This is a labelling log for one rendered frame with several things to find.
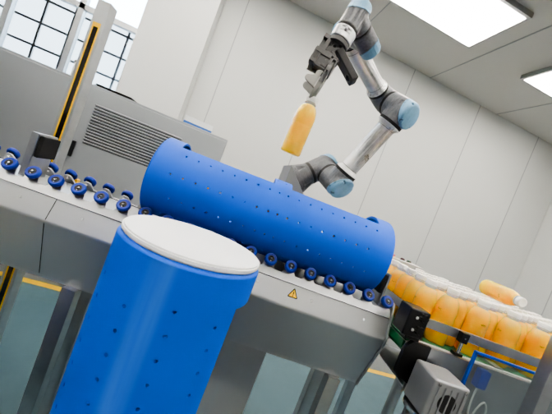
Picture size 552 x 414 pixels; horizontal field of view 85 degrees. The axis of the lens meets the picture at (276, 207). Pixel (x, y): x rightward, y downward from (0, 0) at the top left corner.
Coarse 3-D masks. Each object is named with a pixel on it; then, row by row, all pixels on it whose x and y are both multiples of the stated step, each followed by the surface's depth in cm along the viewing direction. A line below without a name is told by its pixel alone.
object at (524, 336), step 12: (492, 312) 108; (504, 312) 116; (492, 324) 107; (504, 324) 106; (516, 324) 104; (528, 324) 113; (492, 336) 109; (504, 336) 105; (516, 336) 104; (528, 336) 109; (540, 336) 106; (480, 348) 107; (516, 348) 108; (528, 348) 107; (540, 348) 105; (504, 360) 104; (516, 360) 110
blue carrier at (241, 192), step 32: (160, 160) 98; (192, 160) 100; (160, 192) 98; (192, 192) 98; (224, 192) 99; (256, 192) 101; (288, 192) 105; (224, 224) 101; (256, 224) 100; (288, 224) 101; (320, 224) 102; (352, 224) 105; (384, 224) 111; (288, 256) 105; (320, 256) 103; (352, 256) 103; (384, 256) 104
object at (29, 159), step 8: (32, 136) 102; (40, 136) 103; (48, 136) 107; (32, 144) 102; (40, 144) 103; (48, 144) 106; (56, 144) 110; (32, 152) 102; (40, 152) 104; (48, 152) 108; (56, 152) 111; (24, 160) 102; (32, 160) 104; (40, 160) 107; (48, 160) 111; (24, 168) 103; (40, 168) 109; (24, 176) 103; (40, 176) 110
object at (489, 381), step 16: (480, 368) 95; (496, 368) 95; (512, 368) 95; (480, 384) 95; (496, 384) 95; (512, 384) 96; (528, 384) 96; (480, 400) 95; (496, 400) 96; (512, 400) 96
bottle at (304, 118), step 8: (304, 104) 97; (312, 104) 98; (296, 112) 98; (304, 112) 96; (312, 112) 97; (296, 120) 97; (304, 120) 97; (312, 120) 98; (288, 128) 100; (296, 128) 97; (304, 128) 97; (288, 136) 98; (296, 136) 97; (304, 136) 98; (288, 144) 98; (296, 144) 98; (304, 144) 100; (288, 152) 98; (296, 152) 98
